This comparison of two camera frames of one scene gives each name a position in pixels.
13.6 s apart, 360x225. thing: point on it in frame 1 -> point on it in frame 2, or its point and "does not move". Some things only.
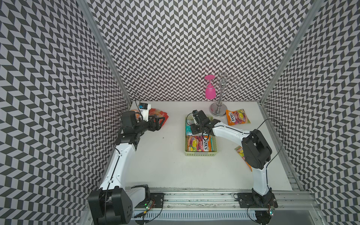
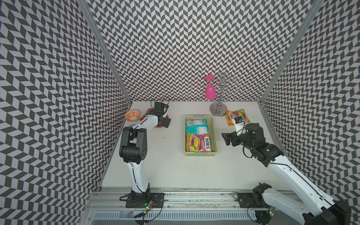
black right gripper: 194,131 -> 228,139
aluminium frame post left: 92,20 does not move
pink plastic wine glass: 210,91 does not move
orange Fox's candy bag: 240,150 -> 198,142
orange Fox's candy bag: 236,117 does not move
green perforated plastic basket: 200,144 does not move
